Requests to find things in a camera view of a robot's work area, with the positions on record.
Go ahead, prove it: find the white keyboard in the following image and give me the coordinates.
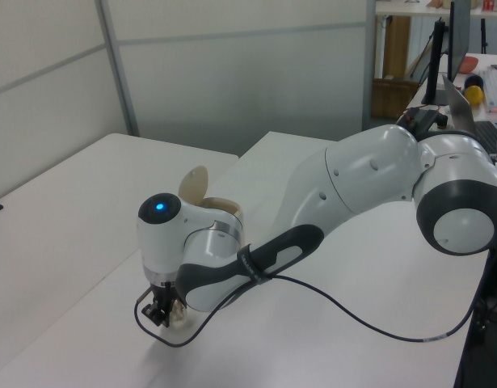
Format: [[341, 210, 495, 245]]
[[479, 64, 497, 113]]

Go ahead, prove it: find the silver laptop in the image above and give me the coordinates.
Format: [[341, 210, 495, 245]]
[[441, 74, 497, 155]]

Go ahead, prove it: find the black monitor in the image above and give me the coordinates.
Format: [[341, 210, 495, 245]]
[[449, 0, 472, 82]]

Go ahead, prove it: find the dark table side frame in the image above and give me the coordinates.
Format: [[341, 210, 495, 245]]
[[453, 246, 497, 388]]

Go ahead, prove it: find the grey partition post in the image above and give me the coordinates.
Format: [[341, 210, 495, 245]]
[[360, 0, 378, 131], [95, 0, 141, 137]]

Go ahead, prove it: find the white paper trash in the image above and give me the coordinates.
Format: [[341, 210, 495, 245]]
[[168, 303, 190, 327]]

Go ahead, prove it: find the black controller box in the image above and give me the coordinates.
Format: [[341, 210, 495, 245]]
[[394, 106, 452, 134]]

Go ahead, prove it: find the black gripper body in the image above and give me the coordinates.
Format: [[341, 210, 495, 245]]
[[149, 282, 180, 310]]

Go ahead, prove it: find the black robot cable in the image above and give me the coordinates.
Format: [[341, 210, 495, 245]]
[[133, 275, 482, 348]]

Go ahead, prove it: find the brown wooden box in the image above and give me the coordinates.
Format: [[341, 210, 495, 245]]
[[371, 78, 419, 120]]

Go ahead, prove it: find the yellow toy fruit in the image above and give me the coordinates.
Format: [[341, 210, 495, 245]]
[[464, 84, 485, 108]]

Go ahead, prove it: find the small white lidded bin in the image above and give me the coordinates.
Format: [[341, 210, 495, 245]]
[[179, 165, 246, 234]]

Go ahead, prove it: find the black cable strap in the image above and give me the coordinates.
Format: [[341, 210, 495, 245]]
[[236, 243, 272, 285]]

